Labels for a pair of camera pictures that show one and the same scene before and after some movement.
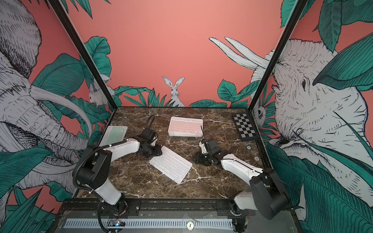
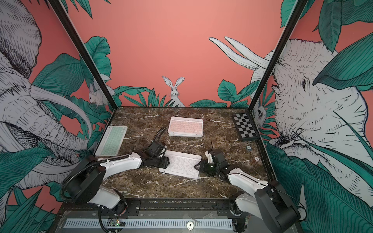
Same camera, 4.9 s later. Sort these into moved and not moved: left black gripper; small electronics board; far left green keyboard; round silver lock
Moved: left black gripper
Not moved: round silver lock; small electronics board; far left green keyboard
